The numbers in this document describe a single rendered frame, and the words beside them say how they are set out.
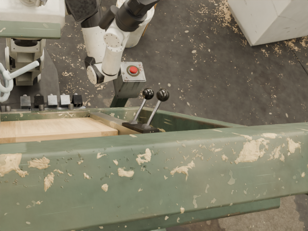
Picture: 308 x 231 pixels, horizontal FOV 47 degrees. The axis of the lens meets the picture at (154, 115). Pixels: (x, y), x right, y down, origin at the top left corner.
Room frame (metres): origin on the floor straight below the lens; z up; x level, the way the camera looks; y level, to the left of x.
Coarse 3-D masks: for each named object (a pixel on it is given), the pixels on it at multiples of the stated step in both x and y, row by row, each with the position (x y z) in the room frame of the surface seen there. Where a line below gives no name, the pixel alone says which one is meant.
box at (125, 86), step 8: (128, 64) 1.09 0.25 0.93; (136, 64) 1.12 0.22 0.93; (120, 80) 1.02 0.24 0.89; (128, 80) 1.01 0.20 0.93; (136, 80) 1.04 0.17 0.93; (144, 80) 1.07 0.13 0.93; (120, 88) 0.99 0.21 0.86; (128, 88) 1.02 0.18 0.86; (136, 88) 1.05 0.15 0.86; (120, 96) 1.00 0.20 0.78; (128, 96) 1.03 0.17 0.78; (136, 96) 1.06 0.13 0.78
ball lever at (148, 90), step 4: (148, 88) 0.65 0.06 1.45; (144, 92) 0.64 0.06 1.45; (148, 92) 0.64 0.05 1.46; (152, 92) 0.65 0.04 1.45; (144, 96) 0.63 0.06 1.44; (148, 96) 0.63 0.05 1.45; (152, 96) 0.64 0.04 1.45; (144, 100) 0.62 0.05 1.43; (140, 108) 0.60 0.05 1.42; (136, 116) 0.58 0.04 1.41; (132, 120) 0.56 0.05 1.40; (136, 120) 0.57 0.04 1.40
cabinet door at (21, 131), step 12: (36, 120) 0.59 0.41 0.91; (48, 120) 0.61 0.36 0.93; (60, 120) 0.63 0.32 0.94; (72, 120) 0.66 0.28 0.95; (84, 120) 0.67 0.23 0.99; (0, 132) 0.37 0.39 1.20; (12, 132) 0.38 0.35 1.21; (24, 132) 0.41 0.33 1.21; (36, 132) 0.42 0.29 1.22; (48, 132) 0.43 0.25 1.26; (60, 132) 0.45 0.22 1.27; (72, 132) 0.46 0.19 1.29; (84, 132) 0.48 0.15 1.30; (96, 132) 0.50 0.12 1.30; (108, 132) 0.53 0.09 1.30
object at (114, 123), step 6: (90, 114) 0.75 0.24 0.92; (96, 114) 0.73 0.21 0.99; (102, 114) 0.74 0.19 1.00; (96, 120) 0.69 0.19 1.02; (102, 120) 0.65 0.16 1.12; (108, 120) 0.62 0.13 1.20; (114, 120) 0.63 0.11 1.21; (120, 120) 0.64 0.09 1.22; (114, 126) 0.58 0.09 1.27; (120, 126) 0.55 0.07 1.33; (120, 132) 0.54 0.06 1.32; (126, 132) 0.52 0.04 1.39; (132, 132) 0.50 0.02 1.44; (138, 132) 0.48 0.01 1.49
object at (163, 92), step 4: (164, 88) 0.61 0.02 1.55; (160, 92) 0.59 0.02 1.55; (164, 92) 0.60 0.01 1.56; (168, 92) 0.61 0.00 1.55; (156, 96) 0.59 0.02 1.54; (160, 96) 0.59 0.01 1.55; (164, 96) 0.59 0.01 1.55; (168, 96) 0.60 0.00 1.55; (160, 100) 0.58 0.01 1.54; (164, 100) 0.59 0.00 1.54; (156, 104) 0.57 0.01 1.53; (156, 108) 0.56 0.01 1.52; (152, 112) 0.55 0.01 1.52; (152, 116) 0.54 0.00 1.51; (148, 120) 0.53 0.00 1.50; (144, 124) 0.51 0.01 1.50; (148, 124) 0.52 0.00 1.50; (144, 128) 0.50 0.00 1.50
